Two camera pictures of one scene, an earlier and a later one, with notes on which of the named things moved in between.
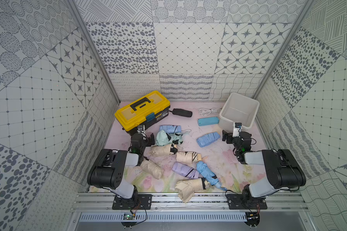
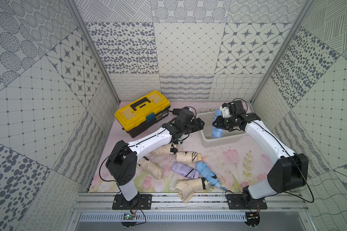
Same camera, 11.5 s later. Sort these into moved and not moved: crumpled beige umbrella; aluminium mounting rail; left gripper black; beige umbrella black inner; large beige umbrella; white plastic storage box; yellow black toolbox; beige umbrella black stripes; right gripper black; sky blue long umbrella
Moved: left gripper black; white plastic storage box; right gripper black
Not moved: beige umbrella black stripes; large beige umbrella; yellow black toolbox; aluminium mounting rail; sky blue long umbrella; crumpled beige umbrella; beige umbrella black inner
